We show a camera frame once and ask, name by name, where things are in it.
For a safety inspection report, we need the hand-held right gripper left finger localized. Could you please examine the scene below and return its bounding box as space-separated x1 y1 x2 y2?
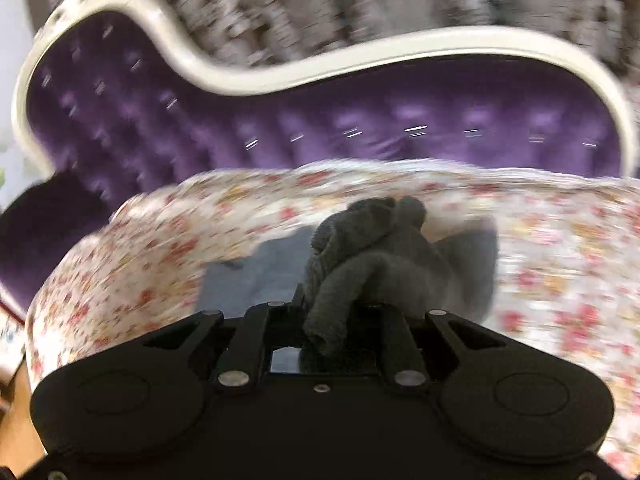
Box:
142 284 307 393

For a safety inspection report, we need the grey argyle knit sweater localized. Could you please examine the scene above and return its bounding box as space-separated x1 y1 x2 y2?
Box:
197 195 501 361

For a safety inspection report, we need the purple tufted sofa white frame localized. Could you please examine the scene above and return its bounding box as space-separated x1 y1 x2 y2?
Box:
0 0 640 323

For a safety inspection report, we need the floral printed blanket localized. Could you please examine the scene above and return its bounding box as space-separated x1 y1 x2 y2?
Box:
22 157 640 480

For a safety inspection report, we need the brown damask curtain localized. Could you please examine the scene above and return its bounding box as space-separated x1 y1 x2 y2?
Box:
40 0 640 93

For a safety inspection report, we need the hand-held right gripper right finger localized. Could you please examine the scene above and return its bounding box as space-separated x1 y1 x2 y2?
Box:
345 300 507 393

